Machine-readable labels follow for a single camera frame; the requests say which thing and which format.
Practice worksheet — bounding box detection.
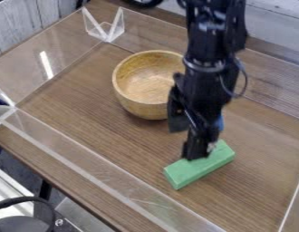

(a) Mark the clear acrylic tray wall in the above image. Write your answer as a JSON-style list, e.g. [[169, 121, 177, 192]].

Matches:
[[0, 3, 299, 232]]

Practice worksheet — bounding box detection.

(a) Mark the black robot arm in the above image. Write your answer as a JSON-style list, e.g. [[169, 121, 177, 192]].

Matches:
[[166, 0, 247, 160]]

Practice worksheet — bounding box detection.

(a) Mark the brown wooden bowl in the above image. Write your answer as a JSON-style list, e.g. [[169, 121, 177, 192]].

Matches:
[[110, 50, 183, 121]]

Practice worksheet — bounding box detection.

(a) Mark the black cable loop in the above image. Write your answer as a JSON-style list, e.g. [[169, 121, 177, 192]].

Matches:
[[0, 196, 58, 232]]

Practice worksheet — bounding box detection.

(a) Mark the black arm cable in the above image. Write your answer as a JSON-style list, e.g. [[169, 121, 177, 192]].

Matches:
[[218, 58, 250, 99]]

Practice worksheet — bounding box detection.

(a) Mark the clear acrylic corner bracket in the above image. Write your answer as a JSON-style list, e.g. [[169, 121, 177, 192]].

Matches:
[[81, 7, 125, 43]]

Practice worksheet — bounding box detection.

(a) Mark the green rectangular block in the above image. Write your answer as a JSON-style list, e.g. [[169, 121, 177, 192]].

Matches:
[[162, 140, 235, 190]]

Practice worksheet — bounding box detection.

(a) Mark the black table leg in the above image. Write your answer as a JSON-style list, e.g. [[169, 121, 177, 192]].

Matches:
[[38, 180, 51, 200]]

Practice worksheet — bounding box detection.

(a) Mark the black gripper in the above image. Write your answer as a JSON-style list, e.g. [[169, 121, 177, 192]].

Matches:
[[166, 57, 239, 160]]

